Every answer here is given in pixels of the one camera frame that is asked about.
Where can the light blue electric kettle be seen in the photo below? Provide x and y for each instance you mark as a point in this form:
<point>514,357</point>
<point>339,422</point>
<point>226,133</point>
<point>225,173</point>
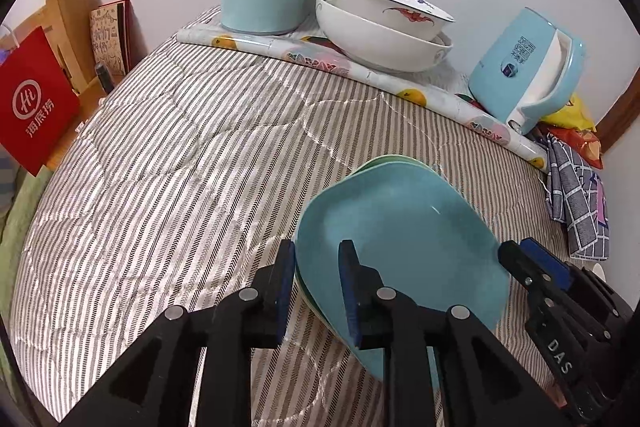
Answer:
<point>529,72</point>

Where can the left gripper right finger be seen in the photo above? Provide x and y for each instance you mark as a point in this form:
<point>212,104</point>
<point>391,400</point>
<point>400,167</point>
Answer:
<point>438,365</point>

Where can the large white bowl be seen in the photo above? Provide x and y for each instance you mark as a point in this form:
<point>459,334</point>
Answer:
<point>378,46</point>

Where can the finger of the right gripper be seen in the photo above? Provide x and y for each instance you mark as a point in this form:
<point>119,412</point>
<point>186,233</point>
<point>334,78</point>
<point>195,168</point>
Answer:
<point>557,269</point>
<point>523,269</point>

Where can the brown wooden door frame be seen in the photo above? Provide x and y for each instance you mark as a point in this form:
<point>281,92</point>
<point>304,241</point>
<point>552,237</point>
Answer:
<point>621,115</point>

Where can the red paper bag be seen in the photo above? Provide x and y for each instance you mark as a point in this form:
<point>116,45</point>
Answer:
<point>37,102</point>

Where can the red chips bag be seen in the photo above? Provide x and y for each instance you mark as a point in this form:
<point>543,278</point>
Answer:
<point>583,142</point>

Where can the blue patterned white bowl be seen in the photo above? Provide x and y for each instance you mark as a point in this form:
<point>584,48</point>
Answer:
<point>417,18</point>

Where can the yellow chips bag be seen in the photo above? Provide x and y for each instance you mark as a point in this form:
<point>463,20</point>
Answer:
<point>573,115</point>

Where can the brown paper bag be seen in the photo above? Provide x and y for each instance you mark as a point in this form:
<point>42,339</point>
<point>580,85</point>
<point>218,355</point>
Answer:
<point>66,25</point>

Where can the blue square plate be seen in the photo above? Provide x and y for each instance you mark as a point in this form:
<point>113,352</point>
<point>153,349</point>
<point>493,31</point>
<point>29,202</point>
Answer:
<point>411,226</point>

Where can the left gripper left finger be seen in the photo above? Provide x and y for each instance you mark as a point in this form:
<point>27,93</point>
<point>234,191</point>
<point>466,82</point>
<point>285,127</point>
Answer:
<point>194,364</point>

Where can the fruit pattern table mat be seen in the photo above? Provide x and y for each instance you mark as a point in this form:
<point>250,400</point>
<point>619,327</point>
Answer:
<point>306,53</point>

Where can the white ceramic bowl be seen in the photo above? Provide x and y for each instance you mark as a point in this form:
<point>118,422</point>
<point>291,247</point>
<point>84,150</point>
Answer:
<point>594,272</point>

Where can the grey checked folded cloth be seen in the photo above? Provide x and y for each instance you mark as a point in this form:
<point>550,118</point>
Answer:
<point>575,198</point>

